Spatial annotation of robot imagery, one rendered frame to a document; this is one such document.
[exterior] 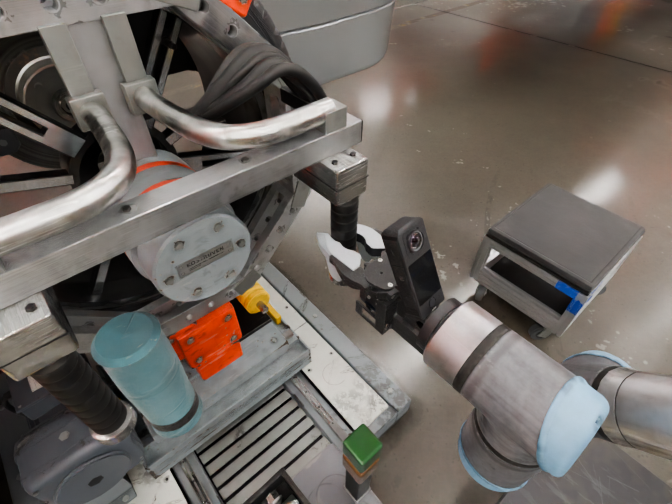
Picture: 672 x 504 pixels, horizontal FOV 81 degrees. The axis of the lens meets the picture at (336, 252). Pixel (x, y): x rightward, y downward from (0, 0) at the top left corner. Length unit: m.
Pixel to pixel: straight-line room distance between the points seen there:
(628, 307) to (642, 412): 1.33
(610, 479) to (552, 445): 0.65
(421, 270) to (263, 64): 0.28
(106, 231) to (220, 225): 0.15
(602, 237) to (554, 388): 1.12
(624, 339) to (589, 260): 0.43
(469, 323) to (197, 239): 0.31
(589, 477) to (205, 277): 0.87
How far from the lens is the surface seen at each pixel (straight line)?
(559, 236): 1.45
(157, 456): 1.19
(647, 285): 1.99
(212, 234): 0.49
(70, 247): 0.38
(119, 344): 0.61
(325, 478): 0.78
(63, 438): 0.99
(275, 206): 0.79
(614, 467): 1.10
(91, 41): 0.53
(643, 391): 0.55
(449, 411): 1.35
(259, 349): 1.16
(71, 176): 0.68
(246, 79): 0.48
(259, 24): 0.70
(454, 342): 0.44
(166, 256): 0.48
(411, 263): 0.43
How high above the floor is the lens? 1.20
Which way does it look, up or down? 45 degrees down
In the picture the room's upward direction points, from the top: straight up
